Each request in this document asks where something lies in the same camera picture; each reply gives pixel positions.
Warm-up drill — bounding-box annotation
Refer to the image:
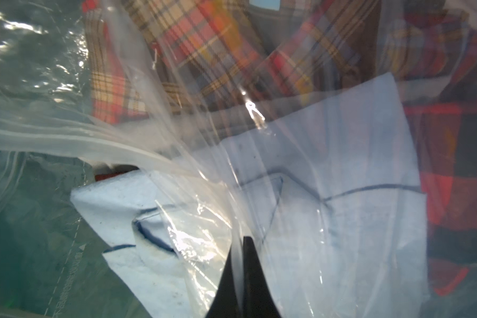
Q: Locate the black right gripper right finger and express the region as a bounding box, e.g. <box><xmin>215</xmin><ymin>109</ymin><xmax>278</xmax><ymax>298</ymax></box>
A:
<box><xmin>242</xmin><ymin>237</ymin><xmax>281</xmax><ymax>318</ymax></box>

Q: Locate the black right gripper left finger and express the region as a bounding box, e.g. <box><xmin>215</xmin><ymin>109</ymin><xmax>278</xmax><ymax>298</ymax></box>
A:
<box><xmin>205</xmin><ymin>251</ymin><xmax>242</xmax><ymax>318</ymax></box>

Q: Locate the light blue shirt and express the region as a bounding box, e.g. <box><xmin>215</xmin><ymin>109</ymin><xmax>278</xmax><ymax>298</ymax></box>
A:
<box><xmin>70</xmin><ymin>74</ymin><xmax>429</xmax><ymax>317</ymax></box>

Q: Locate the clear plastic vacuum bag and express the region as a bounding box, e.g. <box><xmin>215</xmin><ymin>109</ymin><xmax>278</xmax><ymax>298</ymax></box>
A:
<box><xmin>0</xmin><ymin>1</ymin><xmax>477</xmax><ymax>317</ymax></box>

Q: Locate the red tan plaid shirt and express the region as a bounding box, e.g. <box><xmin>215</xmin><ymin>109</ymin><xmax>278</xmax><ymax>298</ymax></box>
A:
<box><xmin>81</xmin><ymin>0</ymin><xmax>477</xmax><ymax>126</ymax></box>

